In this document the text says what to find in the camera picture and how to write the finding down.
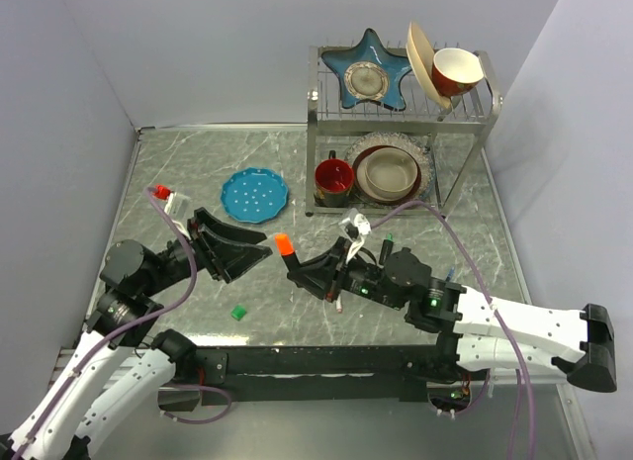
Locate black green-tipped highlighter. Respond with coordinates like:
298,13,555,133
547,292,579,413
378,233,394,266

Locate beige bowl on lower shelf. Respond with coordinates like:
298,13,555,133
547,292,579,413
356,146,420,201

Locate blue polka dot plate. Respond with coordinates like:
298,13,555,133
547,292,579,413
221,167,289,224

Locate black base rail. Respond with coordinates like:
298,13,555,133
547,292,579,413
136,344,491,405

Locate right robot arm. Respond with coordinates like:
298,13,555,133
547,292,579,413
275,234,617,393

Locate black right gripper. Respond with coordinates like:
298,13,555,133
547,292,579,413
287,235,406,310

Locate dark red plate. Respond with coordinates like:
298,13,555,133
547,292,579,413
351,143,423,204

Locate stainless steel dish rack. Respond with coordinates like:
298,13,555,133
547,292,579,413
304,46,503,216

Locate orange highlighter cap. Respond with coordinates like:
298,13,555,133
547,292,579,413
274,233,295,257

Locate blue star-shaped dish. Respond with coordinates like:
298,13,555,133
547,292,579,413
321,28,411,112

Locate dark floral red mug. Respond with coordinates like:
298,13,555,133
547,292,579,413
315,150,355,208

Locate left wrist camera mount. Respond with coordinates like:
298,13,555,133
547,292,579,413
151,185,192,224

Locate black orange-tipped highlighter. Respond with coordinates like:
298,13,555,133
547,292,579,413
282,252,301,272

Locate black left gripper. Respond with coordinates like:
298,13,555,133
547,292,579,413
140,206,272,295

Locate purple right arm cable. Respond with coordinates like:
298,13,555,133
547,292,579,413
368,200,538,460

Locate patterned glass plate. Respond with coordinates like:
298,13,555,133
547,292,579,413
344,132,435,206

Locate cream plate on rack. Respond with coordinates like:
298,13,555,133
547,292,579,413
406,21,451,110

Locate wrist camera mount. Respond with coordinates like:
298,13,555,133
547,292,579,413
151,185,192,224
338,208,372,263

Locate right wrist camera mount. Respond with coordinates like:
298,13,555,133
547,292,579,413
338,208,372,263

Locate red and white bowl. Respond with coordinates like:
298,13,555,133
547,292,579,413
431,47,485,97

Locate green highlighter cap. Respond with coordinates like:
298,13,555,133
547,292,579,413
230,305,247,321

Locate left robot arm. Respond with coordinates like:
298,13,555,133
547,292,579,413
1,208,272,459

